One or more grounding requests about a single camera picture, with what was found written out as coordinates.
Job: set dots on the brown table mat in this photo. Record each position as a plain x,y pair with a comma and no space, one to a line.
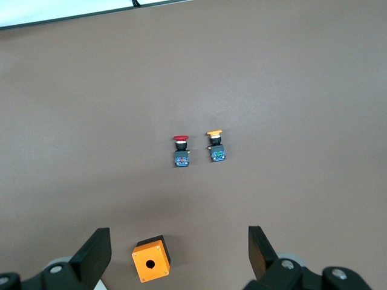
90,121

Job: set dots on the orange button enclosure box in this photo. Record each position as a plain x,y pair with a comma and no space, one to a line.
142,266

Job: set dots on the yellow mushroom push button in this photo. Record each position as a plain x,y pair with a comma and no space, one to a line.
217,154

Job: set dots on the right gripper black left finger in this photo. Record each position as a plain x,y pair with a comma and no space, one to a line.
90,256

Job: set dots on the red mushroom push button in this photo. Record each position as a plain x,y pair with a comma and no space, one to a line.
181,148

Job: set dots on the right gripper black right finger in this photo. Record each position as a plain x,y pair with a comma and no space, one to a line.
260,253

